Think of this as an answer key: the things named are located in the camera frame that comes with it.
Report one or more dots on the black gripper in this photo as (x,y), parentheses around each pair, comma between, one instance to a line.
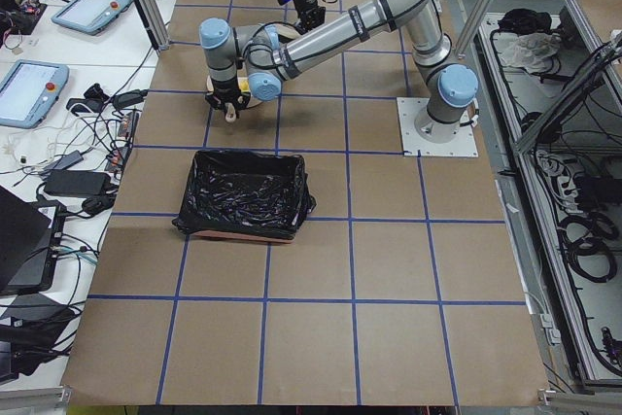
(224,89)
(307,2)

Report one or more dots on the beige plastic dustpan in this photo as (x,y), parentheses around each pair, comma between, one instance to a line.
(245,53)

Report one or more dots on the bin with black bag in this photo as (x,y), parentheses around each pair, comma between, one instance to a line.
(245,195)

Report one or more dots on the blue teach pendant far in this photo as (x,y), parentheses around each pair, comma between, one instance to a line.
(90,16)

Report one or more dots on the blue teach pendant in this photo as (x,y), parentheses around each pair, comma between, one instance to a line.
(29,90)
(90,16)

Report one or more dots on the black power adapter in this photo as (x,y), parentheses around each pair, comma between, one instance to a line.
(75,183)

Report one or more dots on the blue teach pendant near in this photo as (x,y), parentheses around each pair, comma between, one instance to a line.
(29,90)

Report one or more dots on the black laptop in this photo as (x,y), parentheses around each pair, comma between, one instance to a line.
(30,234)

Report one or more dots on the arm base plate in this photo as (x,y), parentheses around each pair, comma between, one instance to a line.
(422,136)

